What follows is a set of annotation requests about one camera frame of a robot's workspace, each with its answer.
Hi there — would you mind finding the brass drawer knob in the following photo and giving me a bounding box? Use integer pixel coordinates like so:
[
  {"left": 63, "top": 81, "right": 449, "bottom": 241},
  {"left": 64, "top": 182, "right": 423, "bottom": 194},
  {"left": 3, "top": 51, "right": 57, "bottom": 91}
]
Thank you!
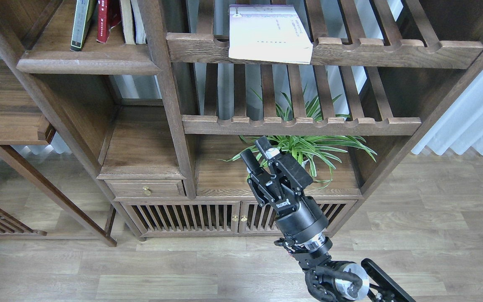
[{"left": 143, "top": 187, "right": 152, "bottom": 196}]

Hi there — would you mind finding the white pleated curtain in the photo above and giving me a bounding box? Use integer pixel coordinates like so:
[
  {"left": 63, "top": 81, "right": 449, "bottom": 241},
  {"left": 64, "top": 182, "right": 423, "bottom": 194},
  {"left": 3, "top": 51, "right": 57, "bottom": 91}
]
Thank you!
[{"left": 412, "top": 70, "right": 483, "bottom": 155}]

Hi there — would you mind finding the red paperback book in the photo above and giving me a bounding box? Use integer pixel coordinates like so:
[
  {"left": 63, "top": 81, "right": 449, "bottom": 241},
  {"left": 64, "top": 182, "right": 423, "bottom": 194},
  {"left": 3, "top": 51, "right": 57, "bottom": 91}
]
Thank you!
[{"left": 96, "top": 0, "right": 122, "bottom": 43}]

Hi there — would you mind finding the green black thick book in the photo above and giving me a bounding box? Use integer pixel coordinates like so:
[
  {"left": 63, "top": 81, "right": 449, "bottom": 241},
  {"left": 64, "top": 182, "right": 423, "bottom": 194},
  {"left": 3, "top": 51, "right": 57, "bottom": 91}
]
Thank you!
[{"left": 70, "top": 0, "right": 97, "bottom": 52}]

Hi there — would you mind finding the beige upright book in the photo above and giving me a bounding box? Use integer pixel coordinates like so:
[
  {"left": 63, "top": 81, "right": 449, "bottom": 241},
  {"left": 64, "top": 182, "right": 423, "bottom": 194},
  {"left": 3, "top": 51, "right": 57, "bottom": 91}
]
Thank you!
[{"left": 119, "top": 0, "right": 135, "bottom": 45}]

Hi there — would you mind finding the green spider plant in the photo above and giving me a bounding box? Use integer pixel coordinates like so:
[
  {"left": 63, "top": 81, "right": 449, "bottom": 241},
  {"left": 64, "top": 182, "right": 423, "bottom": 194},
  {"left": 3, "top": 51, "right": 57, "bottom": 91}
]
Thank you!
[{"left": 239, "top": 92, "right": 377, "bottom": 178}]

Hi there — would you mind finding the wooden side shelf unit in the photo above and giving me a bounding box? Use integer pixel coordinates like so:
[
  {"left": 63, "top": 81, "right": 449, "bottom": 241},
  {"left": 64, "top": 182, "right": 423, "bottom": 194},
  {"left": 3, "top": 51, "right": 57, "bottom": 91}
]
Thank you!
[{"left": 0, "top": 59, "right": 117, "bottom": 247}]

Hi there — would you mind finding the dark wooden bookshelf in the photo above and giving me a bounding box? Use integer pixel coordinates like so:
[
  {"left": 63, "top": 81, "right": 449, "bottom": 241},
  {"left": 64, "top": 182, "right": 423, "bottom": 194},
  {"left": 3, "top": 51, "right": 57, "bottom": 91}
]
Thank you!
[{"left": 0, "top": 0, "right": 483, "bottom": 238}]

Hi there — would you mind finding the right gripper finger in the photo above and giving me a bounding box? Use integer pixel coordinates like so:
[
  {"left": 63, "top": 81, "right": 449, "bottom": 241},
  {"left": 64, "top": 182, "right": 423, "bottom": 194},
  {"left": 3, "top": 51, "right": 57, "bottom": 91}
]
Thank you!
[
  {"left": 241, "top": 150, "right": 280, "bottom": 206},
  {"left": 255, "top": 136, "right": 314, "bottom": 193}
]

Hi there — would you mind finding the white upright book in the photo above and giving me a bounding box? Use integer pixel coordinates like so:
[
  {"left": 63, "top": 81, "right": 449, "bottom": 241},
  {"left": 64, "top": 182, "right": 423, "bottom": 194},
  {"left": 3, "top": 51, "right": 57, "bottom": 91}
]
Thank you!
[{"left": 131, "top": 0, "right": 146, "bottom": 44}]

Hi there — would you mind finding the white paperback book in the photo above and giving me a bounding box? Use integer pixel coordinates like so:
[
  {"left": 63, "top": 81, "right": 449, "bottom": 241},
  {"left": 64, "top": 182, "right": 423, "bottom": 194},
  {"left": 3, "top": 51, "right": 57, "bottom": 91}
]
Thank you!
[{"left": 228, "top": 5, "right": 313, "bottom": 64}]

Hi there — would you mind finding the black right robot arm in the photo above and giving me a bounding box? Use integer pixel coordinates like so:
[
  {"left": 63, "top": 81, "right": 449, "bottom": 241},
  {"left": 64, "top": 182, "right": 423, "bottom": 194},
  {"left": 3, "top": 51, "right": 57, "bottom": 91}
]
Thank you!
[{"left": 240, "top": 136, "right": 413, "bottom": 302}]

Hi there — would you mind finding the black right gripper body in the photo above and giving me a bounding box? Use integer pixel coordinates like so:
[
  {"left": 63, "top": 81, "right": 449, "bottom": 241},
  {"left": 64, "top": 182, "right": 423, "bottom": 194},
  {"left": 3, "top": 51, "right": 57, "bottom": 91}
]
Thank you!
[{"left": 248, "top": 168, "right": 332, "bottom": 254}]

